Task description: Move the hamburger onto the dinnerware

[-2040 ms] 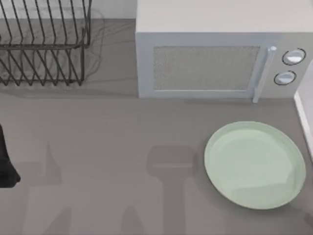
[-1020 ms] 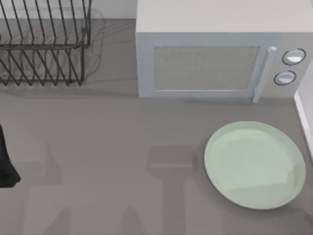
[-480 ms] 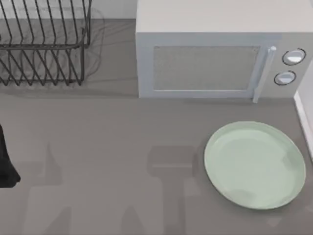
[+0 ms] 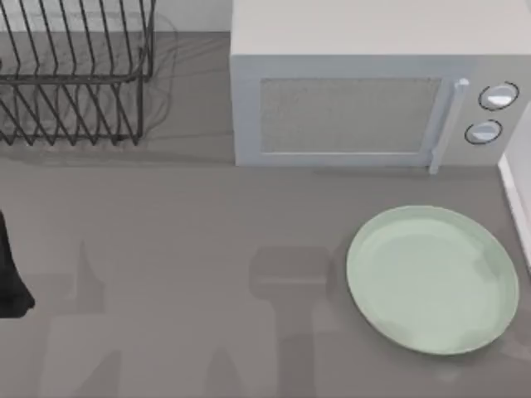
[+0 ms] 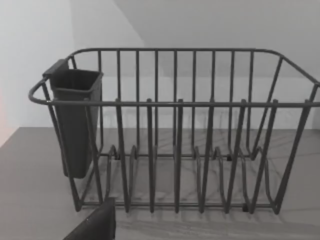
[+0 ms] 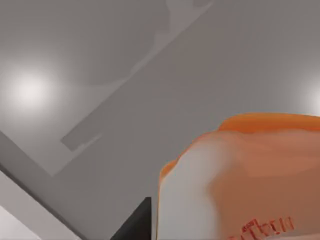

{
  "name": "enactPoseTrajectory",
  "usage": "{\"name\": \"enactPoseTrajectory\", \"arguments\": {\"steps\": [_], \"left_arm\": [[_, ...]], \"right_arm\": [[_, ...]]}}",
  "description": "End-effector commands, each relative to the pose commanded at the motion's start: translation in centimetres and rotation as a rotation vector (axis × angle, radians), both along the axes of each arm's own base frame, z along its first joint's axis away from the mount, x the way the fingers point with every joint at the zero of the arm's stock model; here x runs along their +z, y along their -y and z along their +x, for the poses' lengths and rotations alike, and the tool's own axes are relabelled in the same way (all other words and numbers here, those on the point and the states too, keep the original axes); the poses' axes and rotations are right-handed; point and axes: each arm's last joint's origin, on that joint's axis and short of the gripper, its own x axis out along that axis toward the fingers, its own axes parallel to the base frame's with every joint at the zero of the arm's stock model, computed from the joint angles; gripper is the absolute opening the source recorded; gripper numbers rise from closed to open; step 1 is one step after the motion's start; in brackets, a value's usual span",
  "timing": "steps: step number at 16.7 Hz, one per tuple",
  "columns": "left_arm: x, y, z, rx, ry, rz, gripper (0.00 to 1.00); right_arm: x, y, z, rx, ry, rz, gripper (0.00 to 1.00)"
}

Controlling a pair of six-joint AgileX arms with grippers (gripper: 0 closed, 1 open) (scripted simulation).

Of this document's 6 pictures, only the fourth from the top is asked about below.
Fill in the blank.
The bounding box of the microwave oven door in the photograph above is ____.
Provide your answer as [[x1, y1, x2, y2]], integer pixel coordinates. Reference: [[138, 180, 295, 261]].
[[231, 56, 474, 168]]

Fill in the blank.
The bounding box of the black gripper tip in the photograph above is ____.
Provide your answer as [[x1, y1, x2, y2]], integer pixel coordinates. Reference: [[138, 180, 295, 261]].
[[0, 211, 36, 320]]

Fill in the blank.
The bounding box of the round microwave knob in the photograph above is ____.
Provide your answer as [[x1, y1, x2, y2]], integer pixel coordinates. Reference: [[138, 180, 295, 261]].
[[463, 119, 504, 146], [477, 81, 520, 112]]

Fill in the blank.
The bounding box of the pale microwave oven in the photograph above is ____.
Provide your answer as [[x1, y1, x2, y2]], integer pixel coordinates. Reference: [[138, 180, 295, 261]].
[[229, 0, 531, 175]]

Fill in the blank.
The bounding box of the black wire dish rack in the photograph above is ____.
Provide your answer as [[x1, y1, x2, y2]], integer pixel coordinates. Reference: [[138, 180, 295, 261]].
[[0, 0, 158, 147]]

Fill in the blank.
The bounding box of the pale microwave door handle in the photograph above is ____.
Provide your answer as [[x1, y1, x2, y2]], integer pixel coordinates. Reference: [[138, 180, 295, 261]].
[[427, 77, 470, 175]]

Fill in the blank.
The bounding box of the pale green plate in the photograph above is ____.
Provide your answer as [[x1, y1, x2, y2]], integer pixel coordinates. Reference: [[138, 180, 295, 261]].
[[345, 205, 520, 357]]

